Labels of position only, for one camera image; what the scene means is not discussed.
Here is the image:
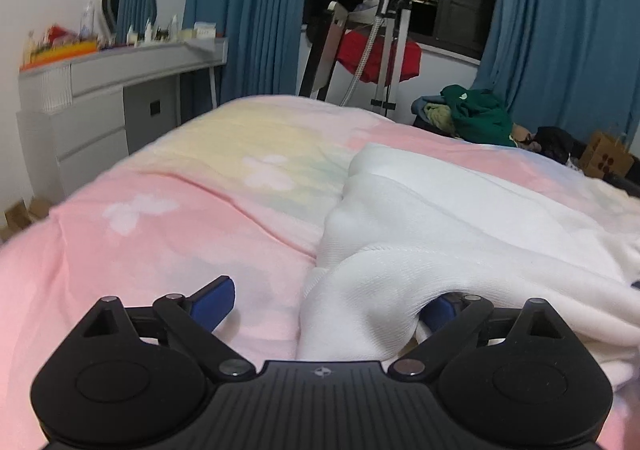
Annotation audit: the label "black clothing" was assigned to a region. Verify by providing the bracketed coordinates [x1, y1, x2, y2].
[534, 126, 587, 167]

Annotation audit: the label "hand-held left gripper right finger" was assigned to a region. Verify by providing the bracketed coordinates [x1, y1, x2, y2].
[389, 294, 561, 381]

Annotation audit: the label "pastel printed blanket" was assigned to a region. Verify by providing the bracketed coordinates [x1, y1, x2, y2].
[0, 94, 640, 450]

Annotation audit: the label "metal drying rack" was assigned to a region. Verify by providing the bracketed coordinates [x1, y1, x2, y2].
[297, 0, 423, 117]

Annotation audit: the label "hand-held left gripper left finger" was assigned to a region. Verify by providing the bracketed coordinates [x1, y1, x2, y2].
[82, 276, 256, 381]

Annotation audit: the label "red cloth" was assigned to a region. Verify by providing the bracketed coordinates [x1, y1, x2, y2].
[336, 28, 422, 83]

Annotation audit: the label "orange box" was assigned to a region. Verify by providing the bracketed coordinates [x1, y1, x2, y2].
[21, 38, 99, 69]

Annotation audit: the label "blue curtain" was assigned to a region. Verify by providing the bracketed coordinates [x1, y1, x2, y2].
[472, 0, 640, 153]
[182, 0, 323, 109]

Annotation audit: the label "grey dressing table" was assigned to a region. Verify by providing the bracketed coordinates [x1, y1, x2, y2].
[16, 36, 229, 203]

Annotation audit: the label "yellow-green cloth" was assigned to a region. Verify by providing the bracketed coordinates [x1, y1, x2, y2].
[424, 102, 455, 131]

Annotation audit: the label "white garment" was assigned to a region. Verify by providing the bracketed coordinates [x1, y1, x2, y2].
[298, 142, 640, 391]

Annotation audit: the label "cardboard box with round holes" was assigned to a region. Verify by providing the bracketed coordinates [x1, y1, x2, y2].
[579, 131, 634, 179]

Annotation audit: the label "green garment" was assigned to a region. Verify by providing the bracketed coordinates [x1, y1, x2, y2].
[439, 84, 517, 147]

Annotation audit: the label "clear bottle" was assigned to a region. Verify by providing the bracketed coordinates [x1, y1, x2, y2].
[81, 1, 97, 39]

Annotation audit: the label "brown cardboard boxes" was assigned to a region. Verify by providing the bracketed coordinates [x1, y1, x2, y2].
[0, 196, 54, 245]

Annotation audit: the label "beige cloth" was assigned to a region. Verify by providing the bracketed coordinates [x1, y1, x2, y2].
[511, 124, 540, 151]

